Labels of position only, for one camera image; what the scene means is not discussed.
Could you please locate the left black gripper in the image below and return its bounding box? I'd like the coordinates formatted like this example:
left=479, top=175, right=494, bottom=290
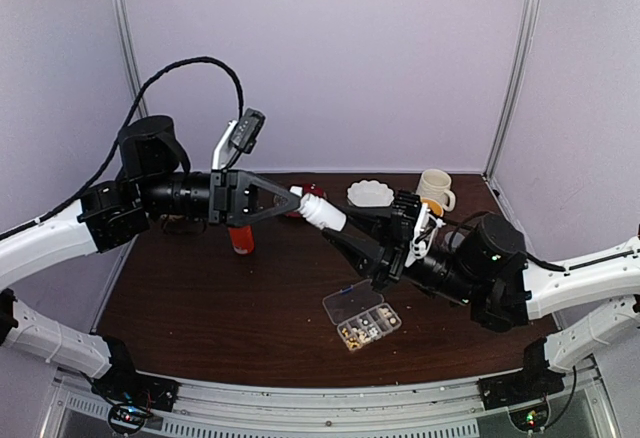
left=138, top=168, right=303, bottom=229

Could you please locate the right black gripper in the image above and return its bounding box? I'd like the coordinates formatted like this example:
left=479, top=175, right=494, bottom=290
left=322, top=207, right=482, bottom=308

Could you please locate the white bottle cap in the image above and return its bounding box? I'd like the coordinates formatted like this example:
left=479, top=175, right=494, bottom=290
left=289, top=186, right=303, bottom=197

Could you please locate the small white bottle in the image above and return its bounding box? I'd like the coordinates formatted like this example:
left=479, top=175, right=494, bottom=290
left=298, top=194, right=347, bottom=232

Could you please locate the orange pill bottle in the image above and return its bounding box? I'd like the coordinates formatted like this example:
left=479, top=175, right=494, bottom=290
left=228, top=226, right=255, bottom=256

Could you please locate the clear plastic pill organizer box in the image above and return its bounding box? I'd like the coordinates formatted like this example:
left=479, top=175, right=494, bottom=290
left=322, top=280, right=402, bottom=352

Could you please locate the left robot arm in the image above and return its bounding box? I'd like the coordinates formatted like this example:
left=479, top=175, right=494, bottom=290
left=1, top=110, right=301, bottom=402

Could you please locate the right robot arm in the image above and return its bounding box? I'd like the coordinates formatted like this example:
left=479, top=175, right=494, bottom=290
left=322, top=204, right=639, bottom=400

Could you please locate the red floral plate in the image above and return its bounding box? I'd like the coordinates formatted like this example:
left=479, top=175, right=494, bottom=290
left=285, top=183, right=326, bottom=222

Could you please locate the white scalloped bowl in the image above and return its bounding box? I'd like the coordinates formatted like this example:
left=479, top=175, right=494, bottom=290
left=347, top=180, right=394, bottom=207

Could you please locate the floral mug yellow inside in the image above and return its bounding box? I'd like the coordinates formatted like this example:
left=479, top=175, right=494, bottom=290
left=421, top=197, right=445, bottom=217

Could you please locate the cream ribbed mug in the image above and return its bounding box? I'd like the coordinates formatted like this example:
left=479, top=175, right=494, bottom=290
left=416, top=169, right=457, bottom=212

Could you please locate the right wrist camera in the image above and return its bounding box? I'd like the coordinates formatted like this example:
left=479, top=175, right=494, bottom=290
left=392, top=190, right=445, bottom=267

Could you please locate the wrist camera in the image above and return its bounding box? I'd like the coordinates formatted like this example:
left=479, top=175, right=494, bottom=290
left=392, top=190, right=445, bottom=267
left=211, top=108, right=266, bottom=171

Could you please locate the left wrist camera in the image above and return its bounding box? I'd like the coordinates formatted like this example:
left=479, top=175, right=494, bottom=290
left=211, top=108, right=266, bottom=171

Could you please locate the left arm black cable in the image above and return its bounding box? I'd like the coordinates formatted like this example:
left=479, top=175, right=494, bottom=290
left=0, top=56, right=245, bottom=239

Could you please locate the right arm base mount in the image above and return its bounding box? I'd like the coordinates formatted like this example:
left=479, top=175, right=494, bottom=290
left=478, top=371, right=565, bottom=410

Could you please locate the left aluminium frame post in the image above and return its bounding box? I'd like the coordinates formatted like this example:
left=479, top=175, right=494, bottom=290
left=111, top=0, right=149, bottom=120

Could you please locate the aluminium frame post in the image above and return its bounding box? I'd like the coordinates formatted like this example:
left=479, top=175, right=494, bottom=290
left=111, top=0, right=149, bottom=120
left=483, top=0, right=541, bottom=182

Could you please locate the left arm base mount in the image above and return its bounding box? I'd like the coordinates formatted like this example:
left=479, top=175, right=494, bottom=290
left=88, top=373, right=179, bottom=412

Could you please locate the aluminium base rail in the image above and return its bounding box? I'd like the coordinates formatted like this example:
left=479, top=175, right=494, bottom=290
left=39, top=352, right=621, bottom=438

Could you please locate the right aluminium frame post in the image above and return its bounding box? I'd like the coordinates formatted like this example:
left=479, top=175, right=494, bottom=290
left=483, top=0, right=541, bottom=182

